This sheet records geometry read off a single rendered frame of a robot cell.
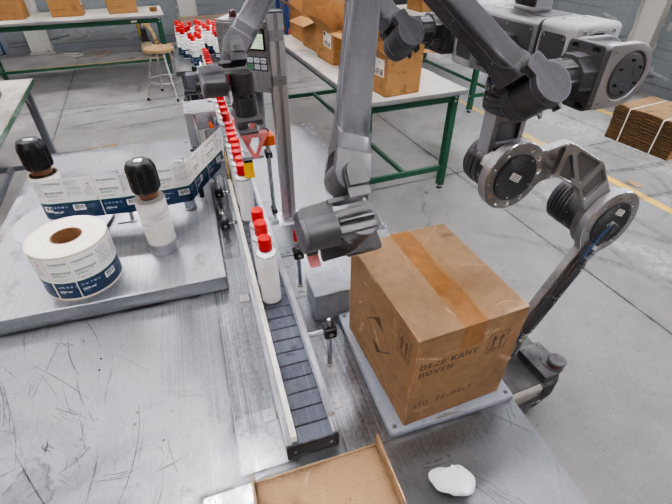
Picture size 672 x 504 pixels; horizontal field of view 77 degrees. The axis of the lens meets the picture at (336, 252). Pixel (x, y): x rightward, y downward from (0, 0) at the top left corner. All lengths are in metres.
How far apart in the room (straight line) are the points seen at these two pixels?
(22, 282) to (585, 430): 2.13
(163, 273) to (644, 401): 2.08
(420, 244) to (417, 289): 0.15
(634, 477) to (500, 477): 1.23
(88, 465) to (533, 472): 0.88
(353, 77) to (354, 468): 0.72
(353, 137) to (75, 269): 0.86
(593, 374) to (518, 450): 1.42
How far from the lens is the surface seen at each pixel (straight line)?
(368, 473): 0.94
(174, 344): 1.19
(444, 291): 0.85
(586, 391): 2.33
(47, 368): 1.28
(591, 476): 2.09
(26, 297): 1.43
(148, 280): 1.32
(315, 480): 0.93
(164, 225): 1.35
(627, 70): 1.06
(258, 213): 1.14
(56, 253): 1.28
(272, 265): 1.07
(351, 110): 0.70
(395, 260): 0.91
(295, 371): 1.01
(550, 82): 0.89
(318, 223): 0.63
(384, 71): 2.95
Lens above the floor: 1.69
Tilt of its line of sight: 38 degrees down
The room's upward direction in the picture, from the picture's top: straight up
